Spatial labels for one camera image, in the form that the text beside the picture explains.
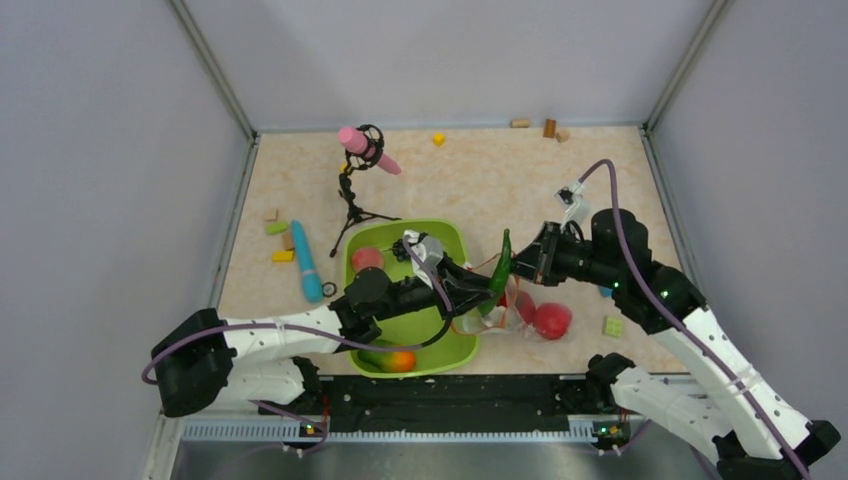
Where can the tan wooden block left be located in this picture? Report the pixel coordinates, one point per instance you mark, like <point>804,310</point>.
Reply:
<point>287,241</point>

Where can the clear zip top bag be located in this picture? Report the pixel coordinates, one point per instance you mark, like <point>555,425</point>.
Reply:
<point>497,322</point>

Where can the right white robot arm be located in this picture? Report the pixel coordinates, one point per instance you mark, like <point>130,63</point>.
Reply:
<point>745,429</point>

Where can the green chili pepper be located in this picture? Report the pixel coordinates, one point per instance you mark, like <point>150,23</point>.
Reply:
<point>500,275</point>

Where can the red tomato with stem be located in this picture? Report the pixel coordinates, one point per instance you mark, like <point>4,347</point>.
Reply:
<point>551,321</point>

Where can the black grape bunch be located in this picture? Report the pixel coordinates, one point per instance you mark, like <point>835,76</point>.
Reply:
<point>399,251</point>

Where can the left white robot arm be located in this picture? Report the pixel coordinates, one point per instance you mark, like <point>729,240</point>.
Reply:
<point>209,360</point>

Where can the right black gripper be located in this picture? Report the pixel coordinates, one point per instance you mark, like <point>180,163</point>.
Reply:
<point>536,263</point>

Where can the pink toy microphone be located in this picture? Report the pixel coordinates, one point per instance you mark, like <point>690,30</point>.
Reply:
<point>364,148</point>

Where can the green cylinder block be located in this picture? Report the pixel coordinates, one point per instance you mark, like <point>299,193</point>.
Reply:
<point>276,228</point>

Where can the green plastic tray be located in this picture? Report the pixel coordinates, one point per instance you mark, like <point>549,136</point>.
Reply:
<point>442,349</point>

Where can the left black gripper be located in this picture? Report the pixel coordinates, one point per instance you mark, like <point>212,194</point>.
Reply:
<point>465,289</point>

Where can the yellow rectangular block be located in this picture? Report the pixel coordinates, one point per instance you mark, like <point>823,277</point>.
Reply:
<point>282,256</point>

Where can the light green lego brick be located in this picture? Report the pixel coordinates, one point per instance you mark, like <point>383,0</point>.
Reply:
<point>613,327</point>

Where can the green orange mango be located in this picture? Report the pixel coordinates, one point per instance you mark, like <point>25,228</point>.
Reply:
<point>388,362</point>

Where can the pink peach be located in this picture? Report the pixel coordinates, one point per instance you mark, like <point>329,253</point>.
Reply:
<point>367,257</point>

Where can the yellow cube block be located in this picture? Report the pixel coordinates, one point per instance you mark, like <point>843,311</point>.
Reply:
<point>438,139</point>

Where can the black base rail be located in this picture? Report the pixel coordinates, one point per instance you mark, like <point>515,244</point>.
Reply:
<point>452,403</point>

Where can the poker chip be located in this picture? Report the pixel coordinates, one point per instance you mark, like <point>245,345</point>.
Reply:
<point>329,289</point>

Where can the brown wooden block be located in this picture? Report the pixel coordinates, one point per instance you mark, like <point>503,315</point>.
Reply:
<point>549,128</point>

